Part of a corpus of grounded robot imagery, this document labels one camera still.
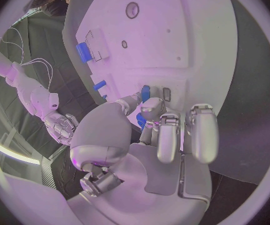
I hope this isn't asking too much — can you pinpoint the blue plug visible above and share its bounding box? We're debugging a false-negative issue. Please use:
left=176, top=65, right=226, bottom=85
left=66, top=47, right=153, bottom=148
left=140, top=84, right=152, bottom=104

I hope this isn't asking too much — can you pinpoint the person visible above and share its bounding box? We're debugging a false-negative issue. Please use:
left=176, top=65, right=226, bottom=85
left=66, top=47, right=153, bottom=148
left=23, top=0, right=77, bottom=18

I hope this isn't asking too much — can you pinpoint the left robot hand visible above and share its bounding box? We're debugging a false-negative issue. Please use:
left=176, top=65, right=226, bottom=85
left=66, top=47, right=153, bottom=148
left=66, top=91, right=220, bottom=225

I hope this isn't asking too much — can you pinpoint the large blue cylinder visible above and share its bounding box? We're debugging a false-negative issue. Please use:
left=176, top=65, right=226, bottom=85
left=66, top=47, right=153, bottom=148
left=75, top=42, right=94, bottom=63

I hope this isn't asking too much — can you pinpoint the glowing light bar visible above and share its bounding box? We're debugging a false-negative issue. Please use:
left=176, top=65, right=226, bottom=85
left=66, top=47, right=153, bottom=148
left=0, top=133, right=42, bottom=165

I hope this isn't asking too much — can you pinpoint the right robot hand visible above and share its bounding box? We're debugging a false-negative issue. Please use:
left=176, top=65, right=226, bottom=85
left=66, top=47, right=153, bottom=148
left=41, top=110, right=80, bottom=146

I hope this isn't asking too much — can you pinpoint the blue block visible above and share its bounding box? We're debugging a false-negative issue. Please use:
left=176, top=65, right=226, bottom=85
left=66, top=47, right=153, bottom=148
left=135, top=112, right=148, bottom=131

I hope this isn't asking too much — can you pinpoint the white task board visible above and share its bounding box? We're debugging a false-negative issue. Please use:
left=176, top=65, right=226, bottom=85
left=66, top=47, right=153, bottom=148
left=61, top=0, right=239, bottom=152

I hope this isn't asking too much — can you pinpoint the white cable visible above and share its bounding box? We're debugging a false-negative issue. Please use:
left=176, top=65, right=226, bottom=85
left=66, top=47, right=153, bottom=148
left=19, top=57, right=55, bottom=90
left=0, top=27, right=26, bottom=66

